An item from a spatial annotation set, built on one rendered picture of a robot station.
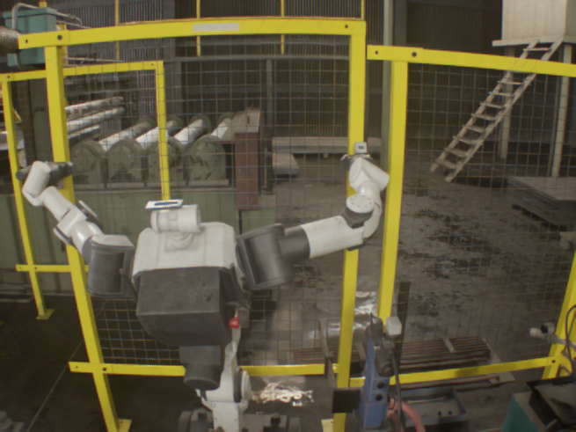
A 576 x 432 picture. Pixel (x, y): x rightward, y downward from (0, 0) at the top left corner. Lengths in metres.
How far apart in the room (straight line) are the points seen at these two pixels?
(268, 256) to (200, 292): 0.19
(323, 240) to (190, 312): 0.38
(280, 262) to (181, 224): 0.26
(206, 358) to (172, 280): 0.37
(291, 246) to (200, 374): 0.50
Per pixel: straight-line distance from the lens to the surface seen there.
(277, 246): 1.12
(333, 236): 1.17
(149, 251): 1.17
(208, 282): 1.08
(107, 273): 1.22
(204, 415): 2.25
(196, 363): 1.40
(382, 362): 1.06
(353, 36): 1.67
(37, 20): 3.63
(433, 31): 13.35
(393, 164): 1.74
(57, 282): 4.17
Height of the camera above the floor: 1.75
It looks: 18 degrees down
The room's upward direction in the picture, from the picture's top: straight up
